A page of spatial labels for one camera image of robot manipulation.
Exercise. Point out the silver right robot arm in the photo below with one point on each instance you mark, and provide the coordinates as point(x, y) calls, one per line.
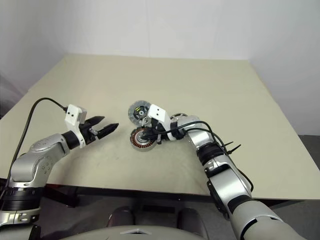
point(225, 175)

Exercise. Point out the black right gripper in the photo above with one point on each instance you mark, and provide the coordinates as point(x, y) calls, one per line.
point(156, 127)

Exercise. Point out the black table frame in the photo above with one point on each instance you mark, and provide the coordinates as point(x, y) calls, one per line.
point(125, 193)

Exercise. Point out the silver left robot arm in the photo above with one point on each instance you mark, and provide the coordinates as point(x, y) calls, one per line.
point(37, 150)

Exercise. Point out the silver spoked rotor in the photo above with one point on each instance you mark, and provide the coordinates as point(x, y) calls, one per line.
point(178, 116)

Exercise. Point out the silver motor housing copper windings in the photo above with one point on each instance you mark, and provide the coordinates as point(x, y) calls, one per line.
point(140, 144)

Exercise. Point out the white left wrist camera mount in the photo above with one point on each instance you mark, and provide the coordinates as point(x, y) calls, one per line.
point(72, 115)

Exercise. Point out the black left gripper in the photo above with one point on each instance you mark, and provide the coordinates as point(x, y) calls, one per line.
point(87, 132)

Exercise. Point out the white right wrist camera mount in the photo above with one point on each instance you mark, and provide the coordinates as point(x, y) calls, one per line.
point(157, 112)

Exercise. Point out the grey robot torso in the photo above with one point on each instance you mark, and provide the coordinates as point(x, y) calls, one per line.
point(140, 233)

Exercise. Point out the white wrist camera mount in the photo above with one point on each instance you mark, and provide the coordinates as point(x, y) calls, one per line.
point(157, 112)
point(72, 115)

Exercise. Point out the dark rounded shape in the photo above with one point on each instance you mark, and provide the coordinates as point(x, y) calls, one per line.
point(122, 216)

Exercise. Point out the silver hinged motor lid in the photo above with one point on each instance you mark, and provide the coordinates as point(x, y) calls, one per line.
point(136, 112)

